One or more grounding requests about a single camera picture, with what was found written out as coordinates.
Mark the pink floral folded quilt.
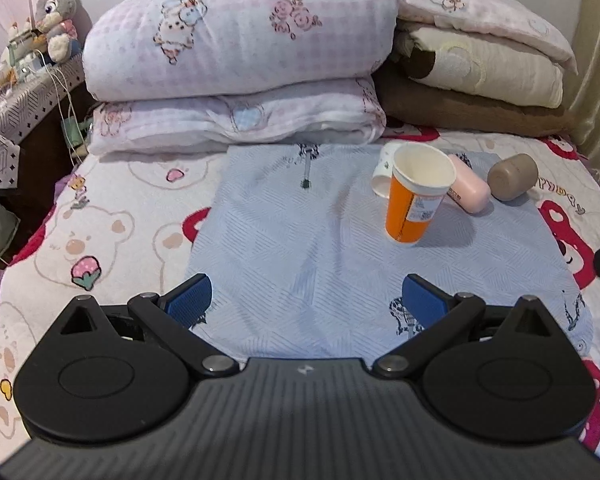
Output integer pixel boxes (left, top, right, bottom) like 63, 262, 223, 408
352, 0, 578, 76

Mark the brown folded blanket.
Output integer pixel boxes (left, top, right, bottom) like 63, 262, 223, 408
375, 62, 578, 137

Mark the orange paper cup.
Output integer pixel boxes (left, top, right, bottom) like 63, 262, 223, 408
384, 142, 457, 245

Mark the brown plastic cup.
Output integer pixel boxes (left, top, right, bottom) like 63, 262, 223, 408
487, 153, 539, 202

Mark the pink bottle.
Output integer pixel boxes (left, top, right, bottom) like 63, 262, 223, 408
447, 152, 492, 215

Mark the bedside table with patterned cover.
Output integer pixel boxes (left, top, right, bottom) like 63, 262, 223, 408
0, 52, 86, 191

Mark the dark wooden nightstand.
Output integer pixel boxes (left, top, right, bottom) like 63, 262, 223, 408
0, 77, 98, 261

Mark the clear green storage box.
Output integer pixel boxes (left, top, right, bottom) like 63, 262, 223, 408
9, 30, 47, 68

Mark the white charging cable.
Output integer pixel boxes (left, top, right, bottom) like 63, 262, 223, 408
44, 49, 82, 161

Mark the cream circle-pattern blanket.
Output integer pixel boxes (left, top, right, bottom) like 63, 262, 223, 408
395, 25, 565, 108

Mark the green plug adapter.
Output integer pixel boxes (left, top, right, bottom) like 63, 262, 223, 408
62, 117, 93, 158

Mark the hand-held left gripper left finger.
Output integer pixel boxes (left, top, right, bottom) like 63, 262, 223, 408
55, 274, 240, 377

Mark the white paper cup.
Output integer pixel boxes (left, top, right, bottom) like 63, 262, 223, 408
371, 141, 406, 198

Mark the light blue zip garment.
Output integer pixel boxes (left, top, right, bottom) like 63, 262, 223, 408
182, 142, 595, 361

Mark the grey plush rabbit toy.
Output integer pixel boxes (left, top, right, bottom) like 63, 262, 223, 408
27, 0, 83, 63

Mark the large pink plaid quilt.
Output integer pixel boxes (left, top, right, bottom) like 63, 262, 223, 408
82, 0, 400, 156

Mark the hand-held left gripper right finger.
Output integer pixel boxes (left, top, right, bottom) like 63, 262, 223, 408
372, 274, 558, 377

